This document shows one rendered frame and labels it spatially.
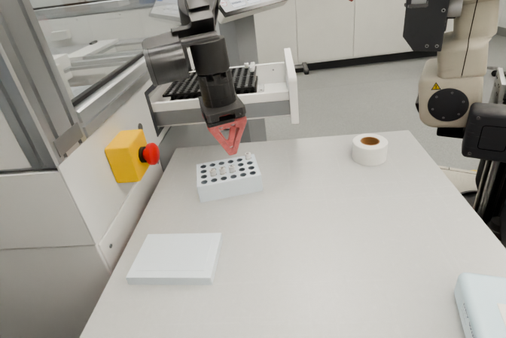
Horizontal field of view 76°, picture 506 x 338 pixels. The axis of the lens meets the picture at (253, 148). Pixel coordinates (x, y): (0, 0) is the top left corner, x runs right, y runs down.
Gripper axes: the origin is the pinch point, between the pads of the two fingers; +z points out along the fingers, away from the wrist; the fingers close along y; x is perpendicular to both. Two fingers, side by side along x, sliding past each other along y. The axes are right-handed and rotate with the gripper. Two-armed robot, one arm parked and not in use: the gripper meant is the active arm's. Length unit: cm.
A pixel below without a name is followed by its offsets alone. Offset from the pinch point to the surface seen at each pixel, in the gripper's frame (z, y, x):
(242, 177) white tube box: 6.2, 1.7, 0.8
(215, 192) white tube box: 7.9, 1.6, -4.8
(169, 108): -2.5, -21.2, -9.4
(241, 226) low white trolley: 9.9, 10.5, -2.3
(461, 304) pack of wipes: 8.4, 35.7, 17.8
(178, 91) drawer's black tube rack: -4.6, -26.0, -6.5
